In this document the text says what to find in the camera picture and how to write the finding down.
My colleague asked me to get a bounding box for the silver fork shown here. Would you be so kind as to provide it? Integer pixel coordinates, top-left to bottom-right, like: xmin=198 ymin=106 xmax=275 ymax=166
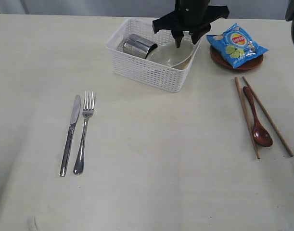
xmin=73 ymin=91 xmax=96 ymax=175

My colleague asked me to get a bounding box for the white ceramic bowl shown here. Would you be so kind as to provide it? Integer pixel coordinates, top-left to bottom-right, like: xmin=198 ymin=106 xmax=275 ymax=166
xmin=146 ymin=40 xmax=194 ymax=70

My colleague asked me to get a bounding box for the white perforated plastic basket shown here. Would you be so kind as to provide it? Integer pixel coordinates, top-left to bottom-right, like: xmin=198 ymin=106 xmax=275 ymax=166
xmin=105 ymin=18 xmax=201 ymax=93

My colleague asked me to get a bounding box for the silver foil packet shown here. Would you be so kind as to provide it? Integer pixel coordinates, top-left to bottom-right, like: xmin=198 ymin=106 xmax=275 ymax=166
xmin=123 ymin=34 xmax=158 ymax=59

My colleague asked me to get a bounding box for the blue chips bag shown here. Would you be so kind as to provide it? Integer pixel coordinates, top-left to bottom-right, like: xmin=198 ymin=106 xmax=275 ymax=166
xmin=206 ymin=23 xmax=268 ymax=69

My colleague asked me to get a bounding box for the brown round plate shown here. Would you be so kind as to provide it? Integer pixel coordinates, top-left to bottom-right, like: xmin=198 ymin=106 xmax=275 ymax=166
xmin=209 ymin=44 xmax=264 ymax=71

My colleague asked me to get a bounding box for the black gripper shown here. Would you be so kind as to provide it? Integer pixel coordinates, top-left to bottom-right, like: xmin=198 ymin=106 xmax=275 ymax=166
xmin=152 ymin=0 xmax=230 ymax=48

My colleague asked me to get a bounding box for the silver table knife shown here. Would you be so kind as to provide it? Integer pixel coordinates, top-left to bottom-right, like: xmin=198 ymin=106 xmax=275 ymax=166
xmin=59 ymin=95 xmax=81 ymax=177

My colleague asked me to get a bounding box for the wooden chopstick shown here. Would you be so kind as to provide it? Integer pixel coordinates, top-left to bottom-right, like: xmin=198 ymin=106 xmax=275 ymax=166
xmin=234 ymin=77 xmax=260 ymax=160
xmin=242 ymin=77 xmax=294 ymax=157

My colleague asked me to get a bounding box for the dark red wooden spoon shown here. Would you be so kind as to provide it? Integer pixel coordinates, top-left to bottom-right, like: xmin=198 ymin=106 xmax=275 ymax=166
xmin=243 ymin=87 xmax=273 ymax=147

